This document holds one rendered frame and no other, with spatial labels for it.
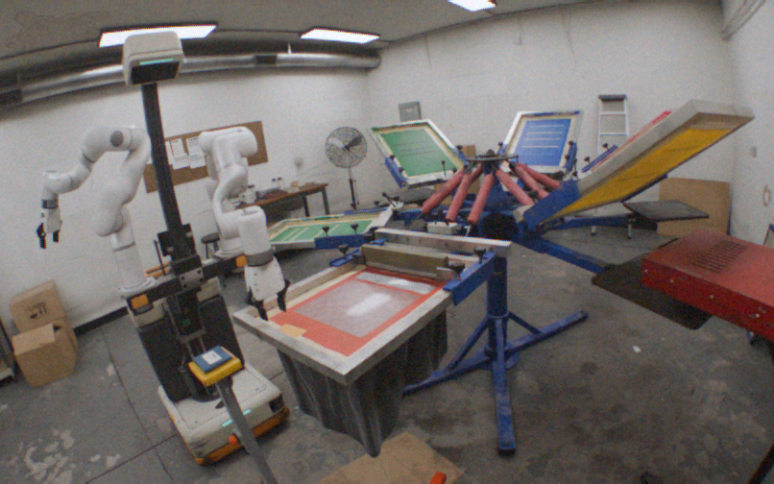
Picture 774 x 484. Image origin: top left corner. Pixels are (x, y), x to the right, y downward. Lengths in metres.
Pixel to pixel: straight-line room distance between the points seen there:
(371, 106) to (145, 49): 5.89
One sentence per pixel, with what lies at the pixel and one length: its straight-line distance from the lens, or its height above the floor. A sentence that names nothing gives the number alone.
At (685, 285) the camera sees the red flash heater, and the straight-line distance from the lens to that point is 1.13.
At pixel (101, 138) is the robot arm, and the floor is 1.68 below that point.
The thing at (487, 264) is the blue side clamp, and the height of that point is 1.00.
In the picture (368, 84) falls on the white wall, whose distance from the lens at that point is 7.01.
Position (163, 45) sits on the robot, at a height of 1.95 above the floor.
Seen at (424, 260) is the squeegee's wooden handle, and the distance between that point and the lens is 1.34.
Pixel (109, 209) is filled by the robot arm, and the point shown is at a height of 1.44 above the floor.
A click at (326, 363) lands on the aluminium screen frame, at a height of 0.99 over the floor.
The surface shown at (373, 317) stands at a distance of 1.18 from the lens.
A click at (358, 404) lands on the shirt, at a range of 1.13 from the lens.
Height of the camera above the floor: 1.52
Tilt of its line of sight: 17 degrees down
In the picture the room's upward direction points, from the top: 8 degrees counter-clockwise
